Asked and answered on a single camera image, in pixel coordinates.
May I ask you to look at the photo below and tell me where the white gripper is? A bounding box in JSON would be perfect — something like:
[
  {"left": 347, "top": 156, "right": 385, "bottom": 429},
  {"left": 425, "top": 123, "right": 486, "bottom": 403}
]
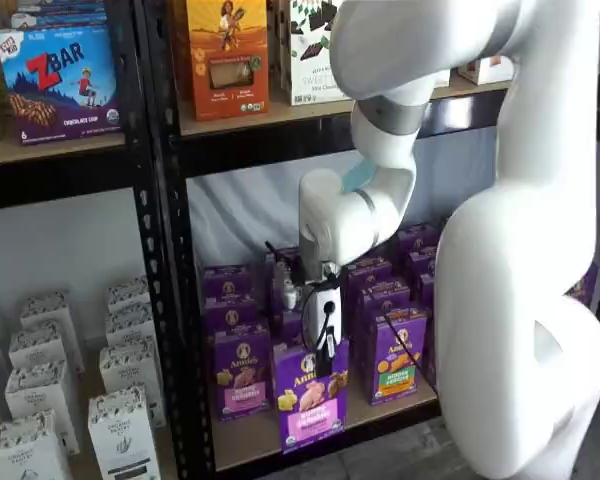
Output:
[{"left": 302, "top": 283, "right": 343, "bottom": 378}]

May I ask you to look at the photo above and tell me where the purple box pink patch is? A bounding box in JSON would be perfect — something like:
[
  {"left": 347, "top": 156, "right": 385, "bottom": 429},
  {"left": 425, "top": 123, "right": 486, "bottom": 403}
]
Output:
[
  {"left": 213, "top": 323, "right": 274, "bottom": 423},
  {"left": 273, "top": 339, "right": 352, "bottom": 455}
]

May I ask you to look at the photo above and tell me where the purple box green patch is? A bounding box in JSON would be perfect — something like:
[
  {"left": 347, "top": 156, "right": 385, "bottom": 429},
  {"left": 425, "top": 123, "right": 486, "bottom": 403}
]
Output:
[{"left": 366, "top": 305, "right": 430, "bottom": 408}]

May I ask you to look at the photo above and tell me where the black metal shelf rack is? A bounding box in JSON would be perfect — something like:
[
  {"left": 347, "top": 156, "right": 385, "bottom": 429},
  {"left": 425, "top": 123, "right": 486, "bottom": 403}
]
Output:
[
  {"left": 0, "top": 0, "right": 177, "bottom": 480},
  {"left": 142, "top": 0, "right": 514, "bottom": 480}
]

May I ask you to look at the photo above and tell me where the white mint chocolate box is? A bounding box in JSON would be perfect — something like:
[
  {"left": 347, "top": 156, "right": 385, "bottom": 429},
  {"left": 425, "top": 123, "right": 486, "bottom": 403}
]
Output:
[{"left": 279, "top": 0, "right": 357, "bottom": 108}]

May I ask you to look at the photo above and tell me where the orange yellow snack box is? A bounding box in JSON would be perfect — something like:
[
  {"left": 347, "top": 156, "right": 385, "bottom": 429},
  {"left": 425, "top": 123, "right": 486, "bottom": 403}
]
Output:
[{"left": 172, "top": 0, "right": 271, "bottom": 122}]

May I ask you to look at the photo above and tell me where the white brown snack box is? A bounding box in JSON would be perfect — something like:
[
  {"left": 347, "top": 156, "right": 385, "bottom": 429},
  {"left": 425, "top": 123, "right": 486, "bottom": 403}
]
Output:
[{"left": 456, "top": 53, "right": 514, "bottom": 85}]

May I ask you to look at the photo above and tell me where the blue ZBar box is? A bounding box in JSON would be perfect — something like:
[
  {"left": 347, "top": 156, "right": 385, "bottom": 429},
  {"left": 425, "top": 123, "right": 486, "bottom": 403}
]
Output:
[{"left": 0, "top": 24, "right": 125, "bottom": 147}]

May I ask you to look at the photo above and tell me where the blue snack box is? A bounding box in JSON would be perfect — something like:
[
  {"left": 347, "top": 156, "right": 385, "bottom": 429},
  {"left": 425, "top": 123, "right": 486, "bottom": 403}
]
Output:
[{"left": 9, "top": 0, "right": 109, "bottom": 31}]

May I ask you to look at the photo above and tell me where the white patterned carton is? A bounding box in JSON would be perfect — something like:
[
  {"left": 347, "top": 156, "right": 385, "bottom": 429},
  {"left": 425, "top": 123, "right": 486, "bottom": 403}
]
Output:
[
  {"left": 7, "top": 319, "right": 87, "bottom": 375},
  {"left": 105, "top": 275, "right": 154, "bottom": 314},
  {"left": 87, "top": 383, "right": 161, "bottom": 480},
  {"left": 0, "top": 408, "right": 75, "bottom": 480},
  {"left": 98, "top": 334, "right": 167, "bottom": 427},
  {"left": 4, "top": 359, "right": 82, "bottom": 456},
  {"left": 104, "top": 303, "right": 157, "bottom": 352},
  {"left": 19, "top": 290, "right": 75, "bottom": 332}
]

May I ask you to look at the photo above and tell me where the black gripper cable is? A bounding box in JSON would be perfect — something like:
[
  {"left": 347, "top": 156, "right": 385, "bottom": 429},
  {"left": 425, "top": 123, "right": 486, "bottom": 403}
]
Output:
[{"left": 263, "top": 241, "right": 342, "bottom": 352}]

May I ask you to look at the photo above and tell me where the thin black cable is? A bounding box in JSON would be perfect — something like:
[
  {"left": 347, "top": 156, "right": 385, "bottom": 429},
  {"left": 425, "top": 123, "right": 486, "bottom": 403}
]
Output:
[{"left": 383, "top": 310, "right": 440, "bottom": 397}]

